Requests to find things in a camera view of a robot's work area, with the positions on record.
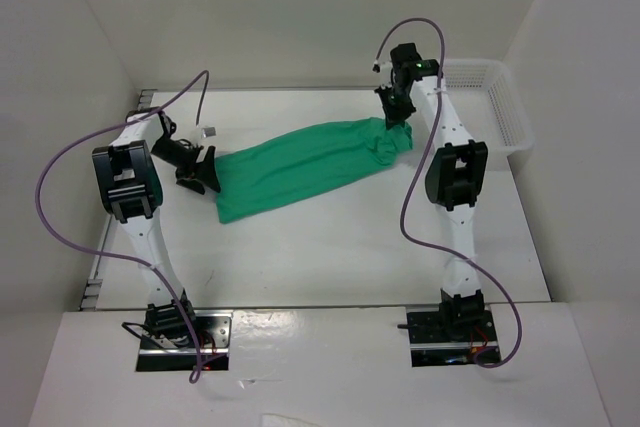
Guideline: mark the green tank top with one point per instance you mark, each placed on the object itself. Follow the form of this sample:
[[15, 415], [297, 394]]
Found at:
[[305, 163]]

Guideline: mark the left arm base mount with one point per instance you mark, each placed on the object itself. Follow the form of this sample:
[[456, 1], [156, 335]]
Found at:
[[160, 354]]

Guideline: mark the white plastic mesh basket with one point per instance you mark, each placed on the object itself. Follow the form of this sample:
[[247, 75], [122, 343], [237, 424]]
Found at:
[[488, 104]]

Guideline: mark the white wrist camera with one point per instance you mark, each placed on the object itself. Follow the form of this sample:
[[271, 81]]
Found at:
[[204, 132], [385, 73]]

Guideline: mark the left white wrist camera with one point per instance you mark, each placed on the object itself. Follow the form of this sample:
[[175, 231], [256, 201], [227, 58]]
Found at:
[[204, 132]]

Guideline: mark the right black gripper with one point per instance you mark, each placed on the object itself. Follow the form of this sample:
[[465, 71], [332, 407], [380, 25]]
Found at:
[[393, 116]]

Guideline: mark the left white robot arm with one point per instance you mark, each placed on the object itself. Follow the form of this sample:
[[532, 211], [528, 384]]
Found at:
[[130, 190]]

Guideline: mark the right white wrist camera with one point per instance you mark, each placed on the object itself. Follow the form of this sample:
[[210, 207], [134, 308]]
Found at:
[[385, 73]]

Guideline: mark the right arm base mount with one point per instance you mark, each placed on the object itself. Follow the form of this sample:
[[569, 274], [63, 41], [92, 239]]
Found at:
[[431, 344]]

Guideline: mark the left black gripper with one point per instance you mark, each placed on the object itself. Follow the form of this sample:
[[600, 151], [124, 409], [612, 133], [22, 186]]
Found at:
[[194, 174]]

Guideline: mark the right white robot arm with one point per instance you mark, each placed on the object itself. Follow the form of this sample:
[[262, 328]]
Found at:
[[453, 181]]

